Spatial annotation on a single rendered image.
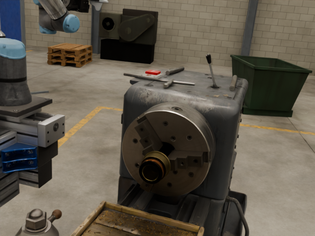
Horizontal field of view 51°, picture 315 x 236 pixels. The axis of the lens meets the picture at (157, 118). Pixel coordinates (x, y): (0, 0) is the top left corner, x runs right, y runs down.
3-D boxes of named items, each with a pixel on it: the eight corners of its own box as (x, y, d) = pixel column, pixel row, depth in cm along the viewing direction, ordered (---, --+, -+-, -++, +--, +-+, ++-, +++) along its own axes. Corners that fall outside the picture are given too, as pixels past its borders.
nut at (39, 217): (34, 217, 64) (33, 201, 63) (52, 222, 63) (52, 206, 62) (20, 229, 60) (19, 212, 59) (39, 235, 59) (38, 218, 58)
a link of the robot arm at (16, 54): (3, 80, 119) (1, 41, 115) (-16, 73, 127) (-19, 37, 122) (33, 77, 128) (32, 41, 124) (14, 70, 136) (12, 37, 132)
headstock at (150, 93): (156, 132, 195) (161, 66, 183) (238, 148, 183) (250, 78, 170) (112, 175, 141) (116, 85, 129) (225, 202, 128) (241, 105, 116)
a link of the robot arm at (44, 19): (50, 35, 143) (49, 8, 140) (35, 32, 150) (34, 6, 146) (65, 35, 149) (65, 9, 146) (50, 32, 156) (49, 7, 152)
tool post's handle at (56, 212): (55, 214, 69) (55, 206, 69) (63, 217, 69) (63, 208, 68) (42, 226, 65) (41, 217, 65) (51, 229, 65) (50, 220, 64)
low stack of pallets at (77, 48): (63, 58, 957) (63, 42, 944) (93, 61, 952) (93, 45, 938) (46, 64, 838) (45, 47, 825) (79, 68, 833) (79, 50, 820)
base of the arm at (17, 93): (-20, 102, 125) (-22, 76, 122) (8, 93, 139) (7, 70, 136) (14, 108, 121) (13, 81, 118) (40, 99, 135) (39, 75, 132)
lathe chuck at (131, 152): (125, 170, 131) (138, 94, 120) (203, 196, 123) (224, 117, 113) (116, 180, 122) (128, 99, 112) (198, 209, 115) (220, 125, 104)
